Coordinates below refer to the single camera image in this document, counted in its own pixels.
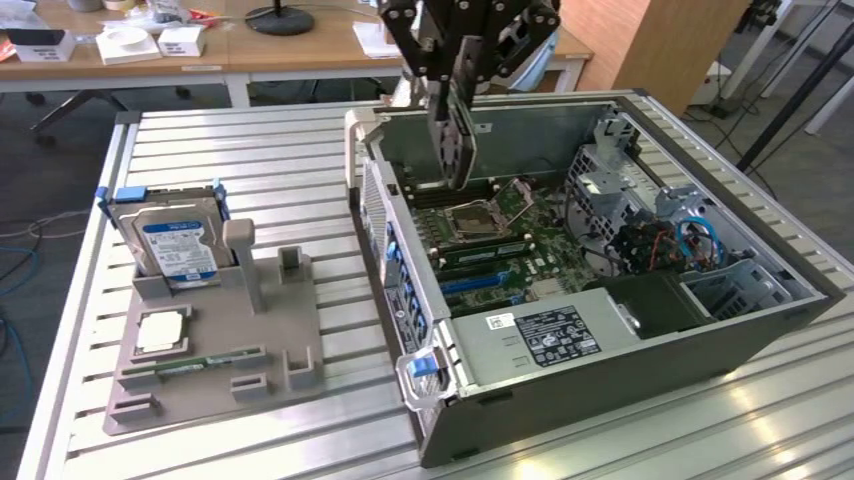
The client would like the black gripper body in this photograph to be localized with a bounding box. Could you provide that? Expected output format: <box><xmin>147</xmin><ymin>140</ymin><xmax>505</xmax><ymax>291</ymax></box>
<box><xmin>417</xmin><ymin>0</ymin><xmax>536</xmax><ymax>50</ymax></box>

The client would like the black Nvidia graphics card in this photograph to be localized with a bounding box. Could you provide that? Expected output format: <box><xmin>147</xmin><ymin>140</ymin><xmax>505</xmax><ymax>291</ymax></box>
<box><xmin>432</xmin><ymin>37</ymin><xmax>481</xmax><ymax>191</ymax></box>

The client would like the stack of white papers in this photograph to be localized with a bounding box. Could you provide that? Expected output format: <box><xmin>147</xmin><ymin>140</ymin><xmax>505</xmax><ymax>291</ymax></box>
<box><xmin>351</xmin><ymin>20</ymin><xmax>406</xmax><ymax>60</ymax></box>

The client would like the wooden desk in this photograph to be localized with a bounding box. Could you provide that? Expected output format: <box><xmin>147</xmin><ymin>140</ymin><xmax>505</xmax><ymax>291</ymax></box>
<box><xmin>0</xmin><ymin>0</ymin><xmax>596</xmax><ymax>109</ymax></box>

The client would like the wooden cabinet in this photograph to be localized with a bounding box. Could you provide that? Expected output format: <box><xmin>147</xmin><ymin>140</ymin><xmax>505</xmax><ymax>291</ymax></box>
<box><xmin>557</xmin><ymin>0</ymin><xmax>753</xmax><ymax>116</ymax></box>

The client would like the black lamp base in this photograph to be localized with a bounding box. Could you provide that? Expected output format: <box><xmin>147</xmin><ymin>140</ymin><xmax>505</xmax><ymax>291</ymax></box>
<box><xmin>245</xmin><ymin>0</ymin><xmax>317</xmax><ymax>36</ymax></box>

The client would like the white floor box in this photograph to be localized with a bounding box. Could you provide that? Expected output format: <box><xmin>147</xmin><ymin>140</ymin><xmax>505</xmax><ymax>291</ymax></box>
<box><xmin>686</xmin><ymin>59</ymin><xmax>736</xmax><ymax>109</ymax></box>

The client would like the metal socket cover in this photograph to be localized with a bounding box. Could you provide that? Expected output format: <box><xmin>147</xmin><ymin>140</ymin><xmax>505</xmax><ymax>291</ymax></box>
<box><xmin>490</xmin><ymin>177</ymin><xmax>540</xmax><ymax>216</ymax></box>

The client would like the metal disk bay cage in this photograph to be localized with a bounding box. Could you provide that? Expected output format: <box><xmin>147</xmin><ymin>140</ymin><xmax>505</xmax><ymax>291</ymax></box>
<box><xmin>566</xmin><ymin>142</ymin><xmax>662</xmax><ymax>241</ymax></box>

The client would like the small white box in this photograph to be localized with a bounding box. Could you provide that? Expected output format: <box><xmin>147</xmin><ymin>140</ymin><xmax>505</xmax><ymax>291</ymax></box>
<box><xmin>157</xmin><ymin>25</ymin><xmax>206</xmax><ymax>57</ymax></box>

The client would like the CPU socket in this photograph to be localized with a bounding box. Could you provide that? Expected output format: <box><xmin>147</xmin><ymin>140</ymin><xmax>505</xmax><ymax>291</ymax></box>
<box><xmin>445</xmin><ymin>199</ymin><xmax>500</xmax><ymax>246</ymax></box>

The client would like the clear plastic bag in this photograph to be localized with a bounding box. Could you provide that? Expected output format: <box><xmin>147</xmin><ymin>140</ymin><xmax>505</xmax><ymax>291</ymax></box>
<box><xmin>141</xmin><ymin>0</ymin><xmax>217</xmax><ymax>26</ymax></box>

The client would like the flat white box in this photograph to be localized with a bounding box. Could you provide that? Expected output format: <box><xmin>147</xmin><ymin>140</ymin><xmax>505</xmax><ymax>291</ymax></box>
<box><xmin>95</xmin><ymin>25</ymin><xmax>165</xmax><ymax>66</ymax></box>

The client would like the black tripod pole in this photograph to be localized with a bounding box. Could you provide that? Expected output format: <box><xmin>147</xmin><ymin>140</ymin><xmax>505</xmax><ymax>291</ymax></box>
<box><xmin>737</xmin><ymin>29</ymin><xmax>854</xmax><ymax>174</ymax></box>

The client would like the white tape roll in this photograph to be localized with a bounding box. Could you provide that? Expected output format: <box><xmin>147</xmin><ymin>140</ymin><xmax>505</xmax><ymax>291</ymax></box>
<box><xmin>105</xmin><ymin>26</ymin><xmax>150</xmax><ymax>47</ymax></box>

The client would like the blue expansion slot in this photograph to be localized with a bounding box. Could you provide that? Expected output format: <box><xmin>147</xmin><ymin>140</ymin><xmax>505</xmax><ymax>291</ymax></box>
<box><xmin>440</xmin><ymin>272</ymin><xmax>513</xmax><ymax>296</ymax></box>

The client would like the hard disk with blue caddy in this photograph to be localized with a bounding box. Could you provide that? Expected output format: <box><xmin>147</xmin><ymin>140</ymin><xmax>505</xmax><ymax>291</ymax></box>
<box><xmin>93</xmin><ymin>184</ymin><xmax>242</xmax><ymax>291</ymax></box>

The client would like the black chair base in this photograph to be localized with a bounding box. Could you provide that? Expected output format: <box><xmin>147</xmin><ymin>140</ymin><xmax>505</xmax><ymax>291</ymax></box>
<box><xmin>26</xmin><ymin>89</ymin><xmax>135</xmax><ymax>149</ymax></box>

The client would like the white box with black label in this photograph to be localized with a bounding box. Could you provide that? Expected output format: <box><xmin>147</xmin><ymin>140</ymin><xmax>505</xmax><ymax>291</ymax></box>
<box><xmin>13</xmin><ymin>42</ymin><xmax>79</xmax><ymax>64</ymax></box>

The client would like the black device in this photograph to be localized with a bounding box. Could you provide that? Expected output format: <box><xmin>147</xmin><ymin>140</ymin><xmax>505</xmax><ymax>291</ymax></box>
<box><xmin>5</xmin><ymin>28</ymin><xmax>67</xmax><ymax>49</ymax></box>

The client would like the grey power supply unit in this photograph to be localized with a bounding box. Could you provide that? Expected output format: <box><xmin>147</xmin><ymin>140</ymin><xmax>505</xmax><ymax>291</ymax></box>
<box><xmin>444</xmin><ymin>289</ymin><xmax>646</xmax><ymax>396</ymax></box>

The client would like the blue case release latch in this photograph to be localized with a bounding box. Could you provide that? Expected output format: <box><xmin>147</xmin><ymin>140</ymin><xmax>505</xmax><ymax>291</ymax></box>
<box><xmin>405</xmin><ymin>357</ymin><xmax>440</xmax><ymax>389</ymax></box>

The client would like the silver CPU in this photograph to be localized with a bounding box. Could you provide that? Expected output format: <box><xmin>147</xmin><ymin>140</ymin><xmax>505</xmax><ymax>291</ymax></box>
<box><xmin>137</xmin><ymin>313</ymin><xmax>193</xmax><ymax>354</ymax></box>

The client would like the open dark PC case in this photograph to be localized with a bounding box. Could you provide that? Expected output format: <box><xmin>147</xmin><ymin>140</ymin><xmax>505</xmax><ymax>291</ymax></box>
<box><xmin>343</xmin><ymin>88</ymin><xmax>849</xmax><ymax>469</ymax></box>

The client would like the grey parts rack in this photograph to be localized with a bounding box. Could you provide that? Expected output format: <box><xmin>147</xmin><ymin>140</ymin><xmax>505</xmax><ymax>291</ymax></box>
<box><xmin>101</xmin><ymin>218</ymin><xmax>329</xmax><ymax>437</ymax></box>

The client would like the white table frame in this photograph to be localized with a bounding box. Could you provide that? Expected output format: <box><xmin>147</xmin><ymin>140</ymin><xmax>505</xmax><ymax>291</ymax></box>
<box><xmin>717</xmin><ymin>0</ymin><xmax>854</xmax><ymax>136</ymax></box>

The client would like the blue disk wire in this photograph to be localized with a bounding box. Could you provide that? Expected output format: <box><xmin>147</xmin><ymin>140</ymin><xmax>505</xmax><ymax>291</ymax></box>
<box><xmin>673</xmin><ymin>215</ymin><xmax>729</xmax><ymax>271</ymax></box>

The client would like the red thin wire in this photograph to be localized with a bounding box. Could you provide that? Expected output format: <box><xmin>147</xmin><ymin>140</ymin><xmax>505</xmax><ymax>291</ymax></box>
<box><xmin>650</xmin><ymin>227</ymin><xmax>673</xmax><ymax>274</ymax></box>

